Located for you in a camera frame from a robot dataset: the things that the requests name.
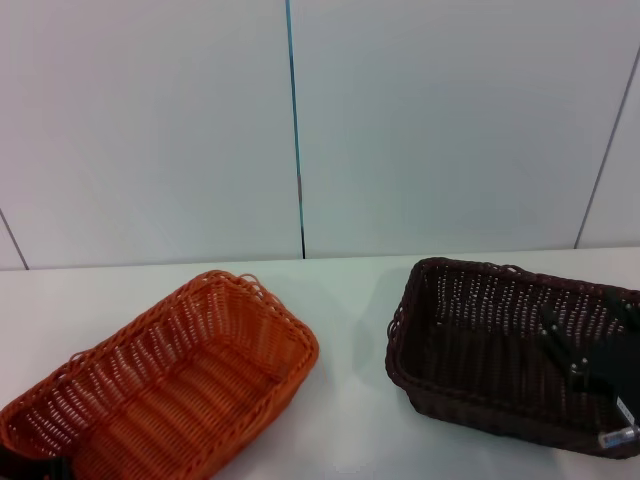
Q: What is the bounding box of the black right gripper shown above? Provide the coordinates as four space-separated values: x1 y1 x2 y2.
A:
539 288 640 419

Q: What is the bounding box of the dark brown woven plastic basket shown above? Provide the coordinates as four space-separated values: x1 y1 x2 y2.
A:
384 257 640 459

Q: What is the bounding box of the orange woven plastic basket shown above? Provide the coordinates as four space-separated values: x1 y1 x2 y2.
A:
0 269 321 480

